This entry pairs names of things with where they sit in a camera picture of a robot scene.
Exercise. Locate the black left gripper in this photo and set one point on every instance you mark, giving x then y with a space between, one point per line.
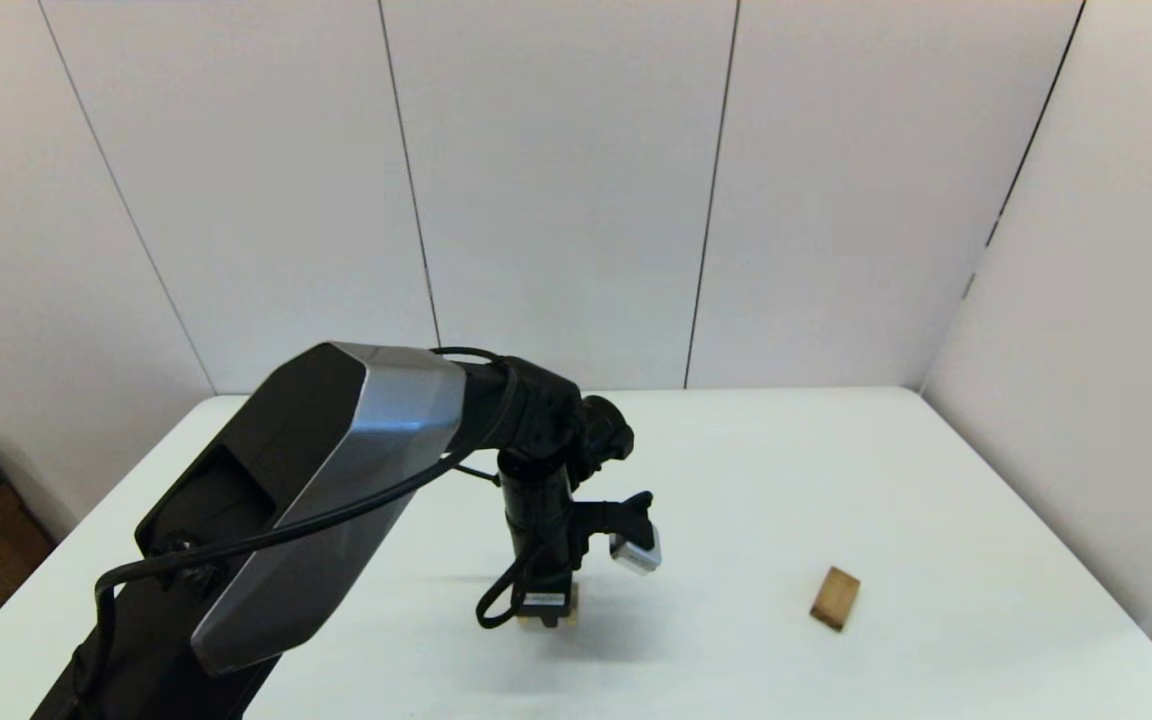
544 585

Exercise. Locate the arched wooden building block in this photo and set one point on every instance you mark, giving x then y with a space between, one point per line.
573 605

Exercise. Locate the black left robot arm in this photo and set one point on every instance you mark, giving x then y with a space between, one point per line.
336 450

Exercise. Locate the rectangular wooden building block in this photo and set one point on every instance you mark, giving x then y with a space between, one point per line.
834 598

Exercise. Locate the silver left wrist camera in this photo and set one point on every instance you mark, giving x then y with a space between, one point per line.
636 553

